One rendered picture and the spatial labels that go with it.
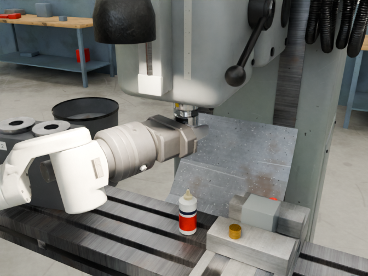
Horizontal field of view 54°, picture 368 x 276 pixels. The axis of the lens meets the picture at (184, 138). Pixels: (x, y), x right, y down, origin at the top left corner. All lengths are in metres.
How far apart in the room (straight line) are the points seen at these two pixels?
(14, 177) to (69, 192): 0.08
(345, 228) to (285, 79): 1.78
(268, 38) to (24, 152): 0.46
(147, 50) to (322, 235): 2.14
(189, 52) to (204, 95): 0.07
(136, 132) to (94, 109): 2.38
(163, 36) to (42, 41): 6.52
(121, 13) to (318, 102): 0.69
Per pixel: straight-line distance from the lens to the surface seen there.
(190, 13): 0.55
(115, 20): 0.42
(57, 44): 6.80
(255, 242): 0.68
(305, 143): 1.05
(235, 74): 0.51
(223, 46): 0.55
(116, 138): 0.58
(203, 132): 0.69
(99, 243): 0.85
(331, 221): 2.68
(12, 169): 0.56
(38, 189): 0.98
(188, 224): 0.84
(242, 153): 1.05
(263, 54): 0.72
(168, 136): 0.62
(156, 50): 0.54
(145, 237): 0.85
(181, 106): 0.66
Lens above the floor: 1.51
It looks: 24 degrees down
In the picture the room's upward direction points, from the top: straight up
